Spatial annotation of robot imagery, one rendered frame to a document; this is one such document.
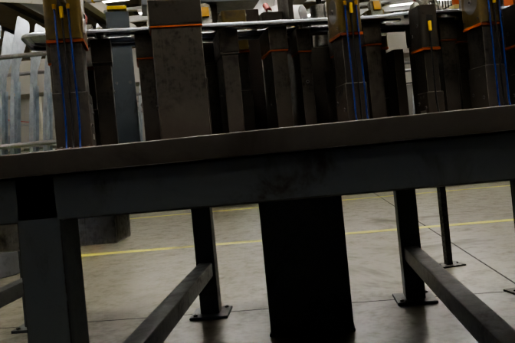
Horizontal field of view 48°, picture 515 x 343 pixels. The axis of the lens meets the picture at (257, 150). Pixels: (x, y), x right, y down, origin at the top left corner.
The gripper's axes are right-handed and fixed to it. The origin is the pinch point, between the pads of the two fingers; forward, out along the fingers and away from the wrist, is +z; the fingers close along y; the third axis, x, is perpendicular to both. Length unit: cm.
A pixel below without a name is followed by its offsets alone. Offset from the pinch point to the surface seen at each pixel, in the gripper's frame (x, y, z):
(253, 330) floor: 4, -33, 119
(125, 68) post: -22.0, 11.3, 22.5
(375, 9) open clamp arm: 56, 6, 12
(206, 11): 6.3, 21.4, 10.6
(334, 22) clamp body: 41, 44, 23
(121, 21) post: -21.9, 11.3, 8.0
